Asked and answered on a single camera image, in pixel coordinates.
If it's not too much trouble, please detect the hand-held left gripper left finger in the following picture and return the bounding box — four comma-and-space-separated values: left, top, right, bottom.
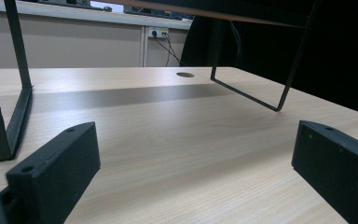
6, 121, 102, 224

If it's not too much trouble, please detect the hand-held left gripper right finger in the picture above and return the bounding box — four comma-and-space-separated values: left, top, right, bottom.
291, 120, 358, 224

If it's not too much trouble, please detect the dark curtain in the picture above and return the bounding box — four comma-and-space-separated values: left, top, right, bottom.
180, 15, 358, 119

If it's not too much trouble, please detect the black plugged cable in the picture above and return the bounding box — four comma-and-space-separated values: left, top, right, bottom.
152, 32, 187, 67

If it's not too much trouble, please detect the white wall power outlet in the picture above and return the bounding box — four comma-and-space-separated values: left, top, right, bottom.
148, 27, 170, 39

